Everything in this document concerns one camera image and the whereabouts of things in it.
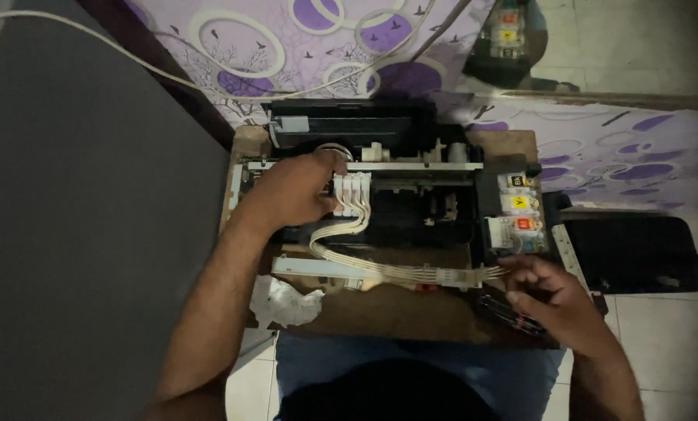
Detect person's right hand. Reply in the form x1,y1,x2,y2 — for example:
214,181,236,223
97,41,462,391
498,255,614,359

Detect person's left hand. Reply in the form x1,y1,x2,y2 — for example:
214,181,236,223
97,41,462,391
248,150,350,236

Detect white printer cartridge carriage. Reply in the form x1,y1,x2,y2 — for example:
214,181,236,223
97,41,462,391
328,171,373,218

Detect silver metal bar with holes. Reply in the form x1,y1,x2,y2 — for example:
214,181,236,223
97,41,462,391
551,223,593,297

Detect black plastic printer part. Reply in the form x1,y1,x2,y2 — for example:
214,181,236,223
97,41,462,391
476,291,550,338

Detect person's blue shorts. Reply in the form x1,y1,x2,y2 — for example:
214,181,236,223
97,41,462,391
273,330,567,421

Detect grey metal printer strip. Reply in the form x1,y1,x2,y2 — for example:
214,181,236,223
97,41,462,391
271,255,482,290

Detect black printer cover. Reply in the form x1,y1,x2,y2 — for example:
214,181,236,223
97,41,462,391
561,213,698,295

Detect ink tank unit coloured labels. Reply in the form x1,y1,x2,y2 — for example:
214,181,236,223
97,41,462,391
474,155,554,265

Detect white ink tube bundle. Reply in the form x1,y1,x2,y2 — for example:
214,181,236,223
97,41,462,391
308,199,509,285

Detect crumpled white tissue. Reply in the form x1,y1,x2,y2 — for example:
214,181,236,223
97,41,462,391
249,274,325,330

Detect black opened printer chassis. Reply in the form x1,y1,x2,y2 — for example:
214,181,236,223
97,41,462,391
235,98,555,277

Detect purple patterned bed sheet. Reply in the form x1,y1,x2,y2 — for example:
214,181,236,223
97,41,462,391
124,0,698,212

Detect person's black shirt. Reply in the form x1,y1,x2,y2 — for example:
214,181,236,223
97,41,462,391
279,358,503,421

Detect white cable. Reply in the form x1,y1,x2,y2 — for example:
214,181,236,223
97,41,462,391
0,0,438,101

